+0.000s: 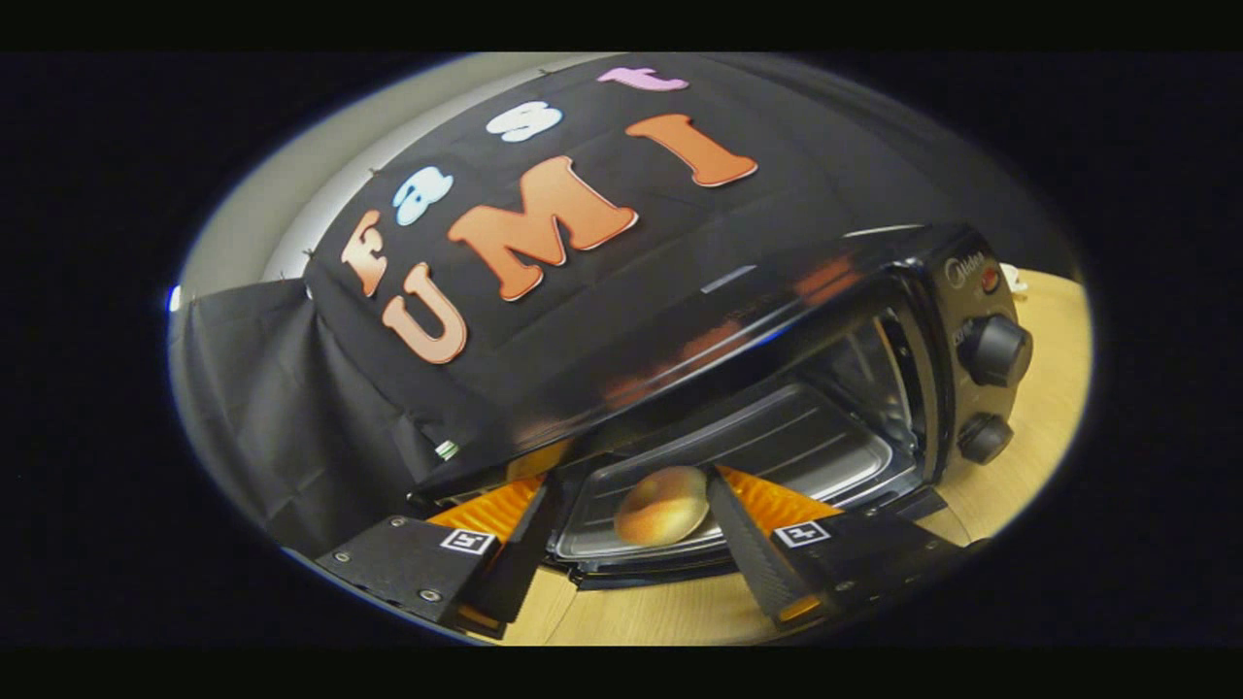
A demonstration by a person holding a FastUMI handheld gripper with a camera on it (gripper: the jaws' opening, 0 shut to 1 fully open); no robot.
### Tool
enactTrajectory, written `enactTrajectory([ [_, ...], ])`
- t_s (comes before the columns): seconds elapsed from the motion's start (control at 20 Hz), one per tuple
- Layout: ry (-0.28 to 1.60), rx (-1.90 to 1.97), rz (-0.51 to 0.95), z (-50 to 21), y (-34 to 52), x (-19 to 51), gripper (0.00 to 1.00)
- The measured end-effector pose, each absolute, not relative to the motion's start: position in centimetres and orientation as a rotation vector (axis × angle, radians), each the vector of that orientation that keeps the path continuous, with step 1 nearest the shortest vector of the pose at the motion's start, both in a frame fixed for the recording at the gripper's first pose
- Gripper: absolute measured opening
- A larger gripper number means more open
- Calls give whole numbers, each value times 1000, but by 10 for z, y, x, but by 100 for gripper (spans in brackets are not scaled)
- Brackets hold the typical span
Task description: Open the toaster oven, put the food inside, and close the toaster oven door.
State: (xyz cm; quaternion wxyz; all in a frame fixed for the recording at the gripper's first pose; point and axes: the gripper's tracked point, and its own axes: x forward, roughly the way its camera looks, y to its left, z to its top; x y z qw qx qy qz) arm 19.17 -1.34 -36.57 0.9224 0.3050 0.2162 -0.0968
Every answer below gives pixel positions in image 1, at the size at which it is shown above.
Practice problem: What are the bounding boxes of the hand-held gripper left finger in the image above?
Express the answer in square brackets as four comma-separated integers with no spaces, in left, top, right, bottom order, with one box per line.
[316,474,562,640]

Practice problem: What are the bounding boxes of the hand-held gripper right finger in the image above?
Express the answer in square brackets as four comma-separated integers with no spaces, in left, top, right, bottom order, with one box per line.
[706,466,987,630]

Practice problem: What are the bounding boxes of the round brown bread bun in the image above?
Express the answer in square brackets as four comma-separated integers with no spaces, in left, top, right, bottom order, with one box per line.
[614,466,711,547]

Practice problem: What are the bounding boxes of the black toaster oven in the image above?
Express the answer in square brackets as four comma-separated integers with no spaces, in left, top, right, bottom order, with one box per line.
[408,223,1035,591]

